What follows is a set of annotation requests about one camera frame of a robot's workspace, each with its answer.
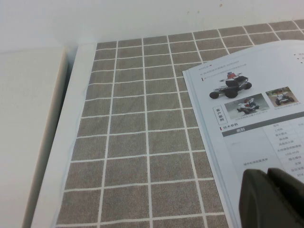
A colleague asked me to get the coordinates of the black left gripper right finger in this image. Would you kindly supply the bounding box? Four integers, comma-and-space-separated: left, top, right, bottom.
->
267, 167, 304, 214

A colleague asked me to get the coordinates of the white box beside table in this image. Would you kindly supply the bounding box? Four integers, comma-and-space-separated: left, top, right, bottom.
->
0, 46, 69, 228

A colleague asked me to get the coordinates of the grey white-checked tablecloth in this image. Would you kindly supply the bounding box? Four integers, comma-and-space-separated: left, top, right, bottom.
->
55, 20, 304, 228

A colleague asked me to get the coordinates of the white product catalogue book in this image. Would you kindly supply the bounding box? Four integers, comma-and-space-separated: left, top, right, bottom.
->
182, 39, 304, 228

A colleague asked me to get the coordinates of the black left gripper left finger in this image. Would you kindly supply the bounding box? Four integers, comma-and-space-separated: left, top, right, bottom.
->
238, 168, 304, 228

